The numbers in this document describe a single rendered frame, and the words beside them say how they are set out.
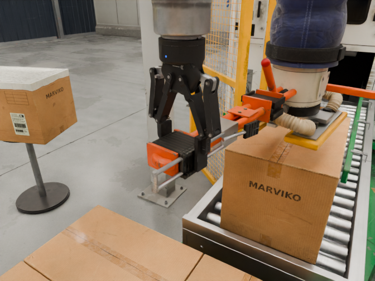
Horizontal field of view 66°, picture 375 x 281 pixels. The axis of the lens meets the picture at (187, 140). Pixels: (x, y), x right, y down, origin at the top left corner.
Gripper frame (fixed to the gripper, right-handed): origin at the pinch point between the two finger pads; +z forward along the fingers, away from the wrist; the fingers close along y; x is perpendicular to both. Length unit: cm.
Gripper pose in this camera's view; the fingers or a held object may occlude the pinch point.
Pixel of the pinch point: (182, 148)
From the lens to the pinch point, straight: 55.0
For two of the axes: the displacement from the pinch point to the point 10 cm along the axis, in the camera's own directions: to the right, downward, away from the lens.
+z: 0.0, 9.0, 4.4
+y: -7.6, -2.9, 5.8
